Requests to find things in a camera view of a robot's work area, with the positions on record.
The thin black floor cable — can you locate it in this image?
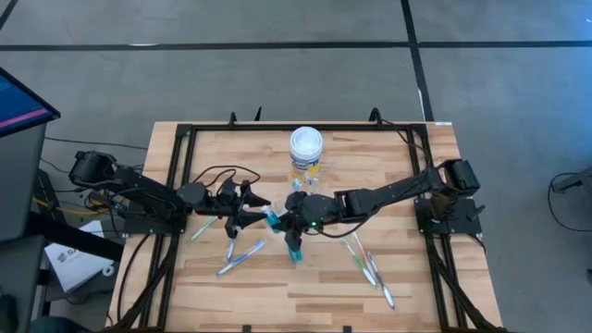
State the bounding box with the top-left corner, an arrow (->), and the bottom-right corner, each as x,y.
43,136 -> 150,152

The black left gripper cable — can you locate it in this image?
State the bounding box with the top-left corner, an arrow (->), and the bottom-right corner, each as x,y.
191,165 -> 263,186

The white paper booklet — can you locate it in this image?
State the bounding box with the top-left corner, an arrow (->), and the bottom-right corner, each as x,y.
43,219 -> 117,293

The black metal rig frame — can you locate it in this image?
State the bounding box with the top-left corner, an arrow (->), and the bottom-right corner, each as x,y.
108,106 -> 508,333

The black floor cable loop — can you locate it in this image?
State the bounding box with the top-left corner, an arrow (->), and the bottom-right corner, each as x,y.
548,171 -> 592,232

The black power cable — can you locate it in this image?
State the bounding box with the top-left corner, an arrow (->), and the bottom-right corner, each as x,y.
377,118 -> 434,175

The black cart leg beam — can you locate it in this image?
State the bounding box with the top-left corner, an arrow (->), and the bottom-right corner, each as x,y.
27,212 -> 126,263

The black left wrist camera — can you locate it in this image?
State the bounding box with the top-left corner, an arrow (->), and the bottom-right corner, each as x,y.
216,179 -> 240,204

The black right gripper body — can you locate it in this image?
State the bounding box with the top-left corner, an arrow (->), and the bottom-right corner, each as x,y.
285,191 -> 320,253

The Lysol wipes canister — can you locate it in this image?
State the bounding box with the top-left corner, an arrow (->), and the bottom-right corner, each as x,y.
289,125 -> 325,184

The monitor with blue screen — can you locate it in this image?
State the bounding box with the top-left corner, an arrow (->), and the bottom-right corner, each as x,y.
0,67 -> 62,139

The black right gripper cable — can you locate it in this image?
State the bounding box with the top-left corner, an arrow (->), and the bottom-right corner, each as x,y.
316,203 -> 386,240

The purple toothbrush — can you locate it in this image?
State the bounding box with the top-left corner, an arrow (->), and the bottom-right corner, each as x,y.
366,251 -> 397,311

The yellow cable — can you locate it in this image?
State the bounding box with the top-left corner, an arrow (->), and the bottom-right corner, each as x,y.
31,191 -> 129,217

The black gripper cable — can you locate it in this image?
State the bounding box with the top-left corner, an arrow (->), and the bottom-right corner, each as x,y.
316,203 -> 386,240
191,165 -> 263,186

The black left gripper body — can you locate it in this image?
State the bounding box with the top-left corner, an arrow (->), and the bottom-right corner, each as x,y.
210,178 -> 251,240

